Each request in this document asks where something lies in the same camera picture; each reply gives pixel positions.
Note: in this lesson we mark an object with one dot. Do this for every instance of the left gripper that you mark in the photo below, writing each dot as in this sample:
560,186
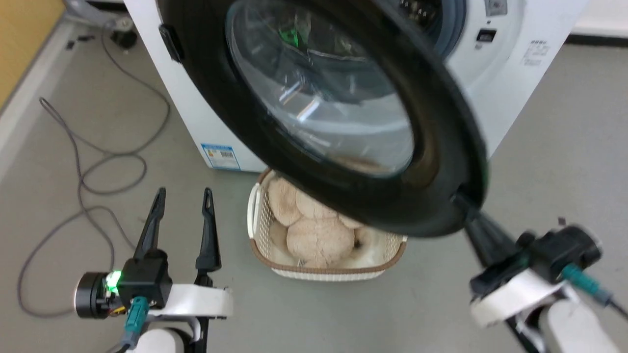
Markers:
144,279

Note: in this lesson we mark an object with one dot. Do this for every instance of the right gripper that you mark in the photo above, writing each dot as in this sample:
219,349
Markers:
554,255

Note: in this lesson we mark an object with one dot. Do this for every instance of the black round washing machine door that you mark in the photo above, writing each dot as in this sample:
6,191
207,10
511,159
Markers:
441,147

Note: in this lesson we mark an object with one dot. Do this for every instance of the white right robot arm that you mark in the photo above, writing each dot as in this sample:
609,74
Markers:
579,328

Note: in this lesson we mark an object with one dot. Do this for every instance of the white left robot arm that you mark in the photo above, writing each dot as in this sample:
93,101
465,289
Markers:
159,340

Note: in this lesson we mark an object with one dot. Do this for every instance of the white front-load washing machine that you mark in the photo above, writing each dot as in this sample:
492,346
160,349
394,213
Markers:
196,98

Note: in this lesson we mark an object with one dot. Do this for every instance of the white plastic laundry basket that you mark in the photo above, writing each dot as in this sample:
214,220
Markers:
256,215

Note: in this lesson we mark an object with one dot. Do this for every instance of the blue energy label sticker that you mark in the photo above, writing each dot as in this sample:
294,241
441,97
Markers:
221,157

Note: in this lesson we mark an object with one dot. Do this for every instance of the beige fluffy plush item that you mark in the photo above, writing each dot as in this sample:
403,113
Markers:
319,238

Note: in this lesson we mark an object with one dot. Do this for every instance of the printed text sticker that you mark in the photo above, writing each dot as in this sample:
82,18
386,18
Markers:
536,52

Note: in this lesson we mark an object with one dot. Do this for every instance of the black round floor object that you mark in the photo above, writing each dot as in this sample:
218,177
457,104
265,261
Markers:
123,38

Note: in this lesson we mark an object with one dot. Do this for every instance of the yellow wooden panel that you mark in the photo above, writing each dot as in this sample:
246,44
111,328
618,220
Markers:
24,39

